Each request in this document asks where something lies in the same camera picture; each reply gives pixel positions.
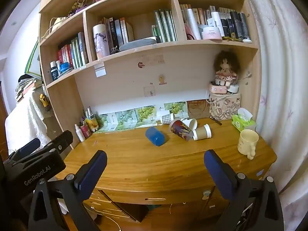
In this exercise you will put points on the black bottle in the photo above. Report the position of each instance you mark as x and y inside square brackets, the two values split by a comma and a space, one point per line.
[54, 71]

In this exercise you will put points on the checked paper cup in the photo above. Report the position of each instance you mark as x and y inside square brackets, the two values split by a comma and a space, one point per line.
[167, 118]

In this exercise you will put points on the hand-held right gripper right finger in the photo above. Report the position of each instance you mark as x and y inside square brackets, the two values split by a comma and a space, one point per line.
[216, 173]

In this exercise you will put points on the green framed picture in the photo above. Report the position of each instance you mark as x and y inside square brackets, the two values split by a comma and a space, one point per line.
[33, 61]

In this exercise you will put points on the blue plastic cup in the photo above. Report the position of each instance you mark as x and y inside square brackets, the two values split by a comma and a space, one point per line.
[155, 136]

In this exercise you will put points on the stack of books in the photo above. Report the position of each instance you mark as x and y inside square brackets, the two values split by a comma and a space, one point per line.
[26, 85]

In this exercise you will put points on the grey pouch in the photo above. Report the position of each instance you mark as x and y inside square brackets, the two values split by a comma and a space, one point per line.
[137, 44]

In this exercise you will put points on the dark patterned paper cup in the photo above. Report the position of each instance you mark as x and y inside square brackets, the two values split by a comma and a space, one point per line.
[180, 128]

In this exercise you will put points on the white lace cloth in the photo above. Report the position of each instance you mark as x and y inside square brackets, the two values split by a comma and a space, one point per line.
[26, 122]

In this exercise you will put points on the brown woven pouch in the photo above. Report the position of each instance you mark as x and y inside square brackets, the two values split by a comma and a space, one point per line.
[196, 109]

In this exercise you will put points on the wooden bookshelf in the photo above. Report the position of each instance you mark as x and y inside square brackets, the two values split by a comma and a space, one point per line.
[120, 84]

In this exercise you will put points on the printed cardboard box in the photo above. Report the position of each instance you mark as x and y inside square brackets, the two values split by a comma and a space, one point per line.
[226, 108]

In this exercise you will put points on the cream ceramic mug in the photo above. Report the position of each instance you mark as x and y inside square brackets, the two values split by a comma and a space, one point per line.
[247, 143]

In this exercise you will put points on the row of mixed books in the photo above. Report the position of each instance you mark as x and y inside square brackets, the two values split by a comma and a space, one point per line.
[231, 24]

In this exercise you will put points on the curly-haired doll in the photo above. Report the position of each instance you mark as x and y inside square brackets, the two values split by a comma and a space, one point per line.
[225, 69]

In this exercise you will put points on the green tissue box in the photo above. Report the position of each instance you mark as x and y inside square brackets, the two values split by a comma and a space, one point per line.
[243, 122]

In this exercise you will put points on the white plastic bottle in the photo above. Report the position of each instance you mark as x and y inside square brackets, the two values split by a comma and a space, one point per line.
[80, 132]

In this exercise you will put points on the row of red and green books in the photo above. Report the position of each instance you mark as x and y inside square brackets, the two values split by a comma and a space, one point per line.
[74, 51]

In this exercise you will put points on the white and pink jar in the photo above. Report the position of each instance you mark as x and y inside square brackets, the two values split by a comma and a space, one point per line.
[211, 33]

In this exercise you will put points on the white paper label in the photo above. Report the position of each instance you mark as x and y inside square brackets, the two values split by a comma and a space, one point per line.
[100, 69]

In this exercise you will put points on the pink box device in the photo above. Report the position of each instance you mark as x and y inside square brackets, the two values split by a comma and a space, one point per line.
[217, 89]

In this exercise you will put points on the green leaf print card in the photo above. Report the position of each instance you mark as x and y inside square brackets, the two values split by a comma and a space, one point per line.
[145, 115]
[108, 122]
[125, 119]
[176, 107]

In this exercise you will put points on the brown paper cup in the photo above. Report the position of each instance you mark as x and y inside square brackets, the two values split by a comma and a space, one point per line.
[203, 131]

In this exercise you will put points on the black pen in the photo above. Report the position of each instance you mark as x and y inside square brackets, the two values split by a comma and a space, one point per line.
[215, 120]

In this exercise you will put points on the row of dark books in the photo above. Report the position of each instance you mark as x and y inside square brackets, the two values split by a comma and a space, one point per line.
[118, 32]

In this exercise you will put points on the white round device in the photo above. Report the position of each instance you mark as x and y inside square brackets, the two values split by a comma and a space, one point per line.
[233, 89]

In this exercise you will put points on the white printed tumbler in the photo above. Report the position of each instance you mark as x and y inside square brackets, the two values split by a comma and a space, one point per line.
[101, 42]

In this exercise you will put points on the wooden desk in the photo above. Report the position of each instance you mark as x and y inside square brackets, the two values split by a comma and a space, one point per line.
[149, 190]

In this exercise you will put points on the yellow bottle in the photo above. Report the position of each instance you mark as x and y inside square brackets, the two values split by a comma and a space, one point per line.
[93, 124]

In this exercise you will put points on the white floral curtain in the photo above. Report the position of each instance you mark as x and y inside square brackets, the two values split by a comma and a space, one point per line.
[276, 77]

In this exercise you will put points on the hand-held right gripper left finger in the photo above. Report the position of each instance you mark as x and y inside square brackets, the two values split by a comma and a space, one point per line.
[92, 170]

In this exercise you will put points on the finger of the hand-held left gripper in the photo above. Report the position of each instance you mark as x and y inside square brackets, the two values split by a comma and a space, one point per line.
[63, 138]
[29, 147]

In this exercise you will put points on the white paper cup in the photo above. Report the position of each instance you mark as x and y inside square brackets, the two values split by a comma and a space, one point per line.
[191, 123]

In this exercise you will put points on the yellow toy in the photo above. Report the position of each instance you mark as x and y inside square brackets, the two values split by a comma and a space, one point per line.
[44, 100]

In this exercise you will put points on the blue jar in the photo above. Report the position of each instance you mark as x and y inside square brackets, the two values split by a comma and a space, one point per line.
[64, 67]

